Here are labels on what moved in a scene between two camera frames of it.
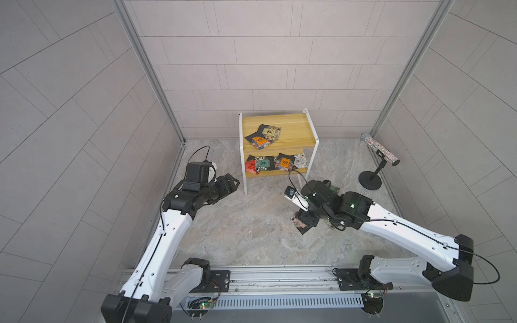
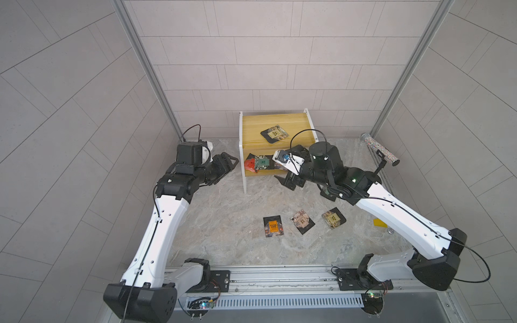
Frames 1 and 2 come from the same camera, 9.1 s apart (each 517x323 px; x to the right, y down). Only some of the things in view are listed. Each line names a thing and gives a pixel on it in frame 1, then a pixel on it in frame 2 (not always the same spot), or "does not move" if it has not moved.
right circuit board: x=373 y=303 does not move
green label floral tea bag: x=264 y=163 does not move
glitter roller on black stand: x=372 y=181 does not move
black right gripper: x=307 y=219 to x=289 y=183
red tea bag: x=250 y=165 does not move
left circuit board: x=199 y=307 does not move
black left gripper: x=224 y=190 to x=221 y=168
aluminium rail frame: x=345 y=294 does not move
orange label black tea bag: x=258 y=138 to x=273 y=226
